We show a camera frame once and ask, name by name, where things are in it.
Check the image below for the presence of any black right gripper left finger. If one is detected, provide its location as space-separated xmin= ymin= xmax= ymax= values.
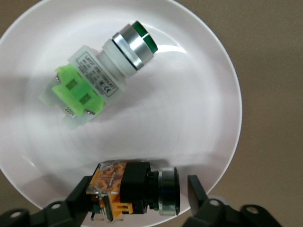
xmin=0 ymin=176 xmax=95 ymax=227

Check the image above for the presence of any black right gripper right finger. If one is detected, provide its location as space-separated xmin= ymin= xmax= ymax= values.
xmin=182 ymin=174 xmax=282 ymax=227

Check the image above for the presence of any orange and black push-button switch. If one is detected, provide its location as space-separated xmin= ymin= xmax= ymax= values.
xmin=85 ymin=160 xmax=181 ymax=224

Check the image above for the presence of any pink round plate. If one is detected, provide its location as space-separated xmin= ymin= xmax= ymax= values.
xmin=0 ymin=0 xmax=242 ymax=223

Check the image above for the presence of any brown table cover sheet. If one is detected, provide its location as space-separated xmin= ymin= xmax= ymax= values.
xmin=0 ymin=0 xmax=303 ymax=227

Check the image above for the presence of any green and white push-button switch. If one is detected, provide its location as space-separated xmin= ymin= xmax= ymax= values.
xmin=39 ymin=20 xmax=158 ymax=131

